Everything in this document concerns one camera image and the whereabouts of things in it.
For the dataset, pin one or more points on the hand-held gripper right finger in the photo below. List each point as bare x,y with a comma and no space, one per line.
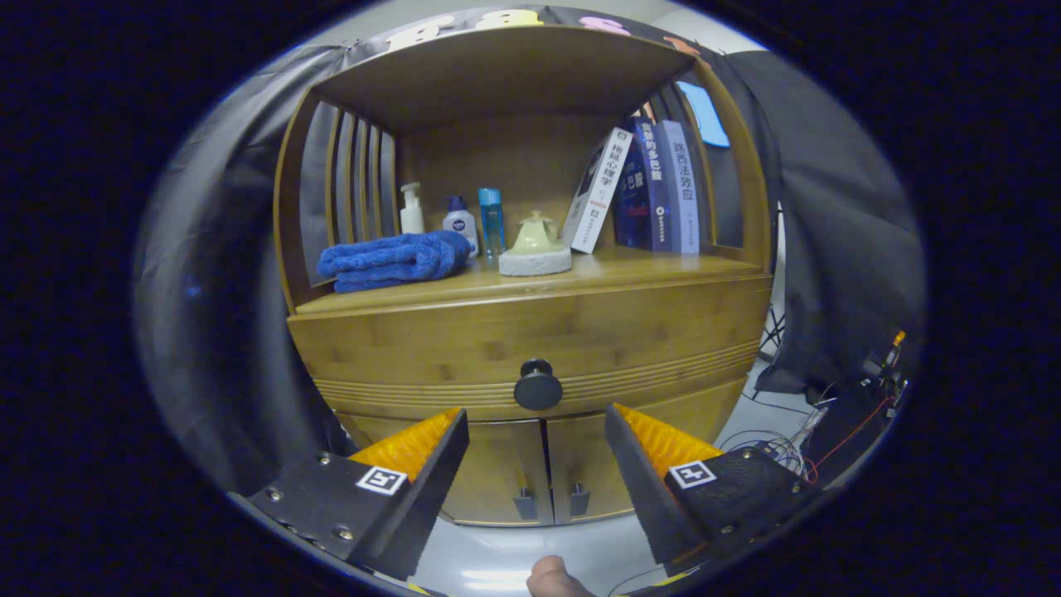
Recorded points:
638,481

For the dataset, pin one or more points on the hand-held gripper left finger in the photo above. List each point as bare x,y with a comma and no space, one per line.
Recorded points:
431,489

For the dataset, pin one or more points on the green scrub brush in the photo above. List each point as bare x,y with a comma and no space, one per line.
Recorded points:
535,264

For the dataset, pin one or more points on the wooden cabinet door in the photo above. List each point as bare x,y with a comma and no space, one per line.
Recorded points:
489,473
584,464

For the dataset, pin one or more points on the wooden countertop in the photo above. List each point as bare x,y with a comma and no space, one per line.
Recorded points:
646,269

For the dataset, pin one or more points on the wooden cabinet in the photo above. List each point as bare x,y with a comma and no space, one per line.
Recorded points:
497,75

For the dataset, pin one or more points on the tripod stand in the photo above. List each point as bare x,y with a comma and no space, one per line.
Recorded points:
772,327

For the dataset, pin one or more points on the black equipment with orange parts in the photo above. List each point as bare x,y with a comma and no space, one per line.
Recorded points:
862,414

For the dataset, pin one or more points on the blue folded towel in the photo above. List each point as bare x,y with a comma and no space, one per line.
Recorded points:
390,259

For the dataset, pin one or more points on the white bottle with blue cap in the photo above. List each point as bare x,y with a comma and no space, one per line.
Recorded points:
460,225

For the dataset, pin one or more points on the clear blue bottle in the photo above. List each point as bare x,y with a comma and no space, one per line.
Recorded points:
491,224

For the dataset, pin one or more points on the white pump bottle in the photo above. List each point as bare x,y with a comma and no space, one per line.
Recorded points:
412,215

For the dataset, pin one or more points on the white book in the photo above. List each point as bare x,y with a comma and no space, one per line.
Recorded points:
597,195

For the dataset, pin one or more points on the dark blue book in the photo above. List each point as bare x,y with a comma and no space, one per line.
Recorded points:
651,186

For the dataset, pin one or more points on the pale purple book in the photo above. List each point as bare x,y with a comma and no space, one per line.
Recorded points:
684,186

